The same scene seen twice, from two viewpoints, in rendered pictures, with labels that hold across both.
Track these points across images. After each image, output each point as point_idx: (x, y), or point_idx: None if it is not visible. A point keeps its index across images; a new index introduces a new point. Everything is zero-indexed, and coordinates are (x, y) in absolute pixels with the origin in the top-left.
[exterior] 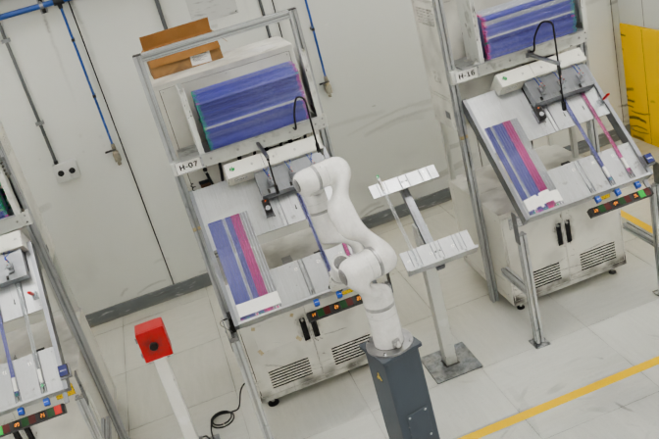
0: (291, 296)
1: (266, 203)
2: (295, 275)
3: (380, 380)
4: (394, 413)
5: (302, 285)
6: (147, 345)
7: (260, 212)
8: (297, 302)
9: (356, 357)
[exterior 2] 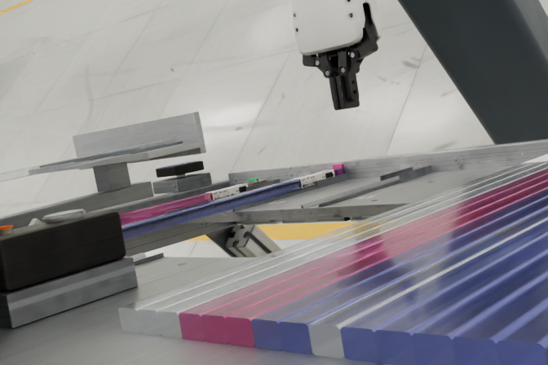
0: (488, 172)
1: (24, 229)
2: (395, 191)
3: None
4: (536, 0)
5: (415, 181)
6: None
7: (98, 308)
8: (492, 145)
9: None
